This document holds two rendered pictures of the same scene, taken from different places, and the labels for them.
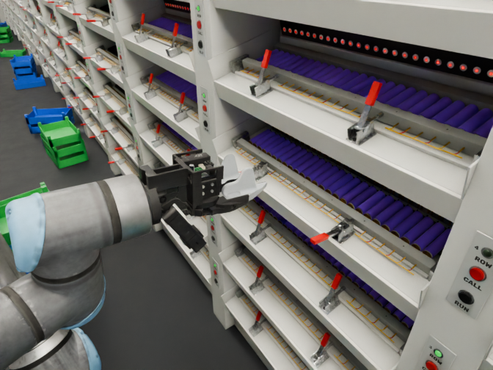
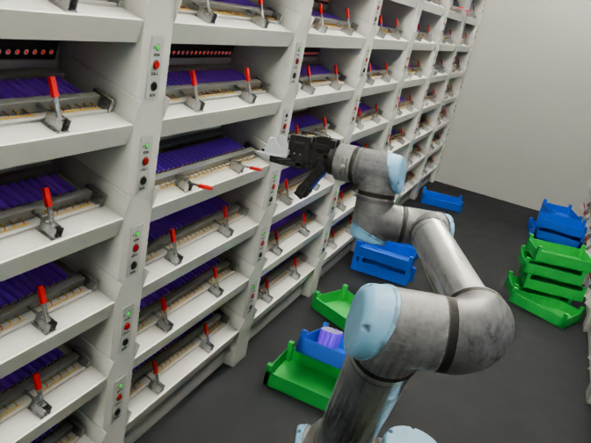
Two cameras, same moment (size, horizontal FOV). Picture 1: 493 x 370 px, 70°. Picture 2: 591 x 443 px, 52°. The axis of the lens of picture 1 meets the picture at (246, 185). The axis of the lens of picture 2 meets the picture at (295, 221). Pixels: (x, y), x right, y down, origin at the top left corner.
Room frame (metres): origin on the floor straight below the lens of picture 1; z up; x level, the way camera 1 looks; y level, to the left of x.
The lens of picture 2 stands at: (1.33, 1.29, 1.25)
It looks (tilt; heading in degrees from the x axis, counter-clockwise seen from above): 20 degrees down; 234
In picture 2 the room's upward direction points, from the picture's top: 12 degrees clockwise
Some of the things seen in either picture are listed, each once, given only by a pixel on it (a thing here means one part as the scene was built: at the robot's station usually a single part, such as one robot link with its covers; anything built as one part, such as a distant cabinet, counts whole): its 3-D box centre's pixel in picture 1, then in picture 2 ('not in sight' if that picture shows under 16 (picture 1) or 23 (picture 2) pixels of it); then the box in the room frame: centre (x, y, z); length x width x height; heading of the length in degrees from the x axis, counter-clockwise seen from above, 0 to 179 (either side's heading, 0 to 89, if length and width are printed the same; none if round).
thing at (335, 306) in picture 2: not in sight; (352, 310); (-0.31, -0.44, 0.04); 0.30 x 0.20 x 0.08; 100
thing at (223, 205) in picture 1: (221, 200); not in sight; (0.47, 0.04, 0.87); 0.09 x 0.05 x 0.02; 116
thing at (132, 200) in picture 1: (128, 205); (344, 163); (0.41, 0.17, 0.90); 0.10 x 0.05 x 0.09; 34
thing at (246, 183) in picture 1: (246, 182); (280, 145); (0.50, 0.00, 0.89); 0.09 x 0.03 x 0.06; 116
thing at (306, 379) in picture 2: not in sight; (315, 377); (0.13, -0.08, 0.04); 0.30 x 0.20 x 0.08; 124
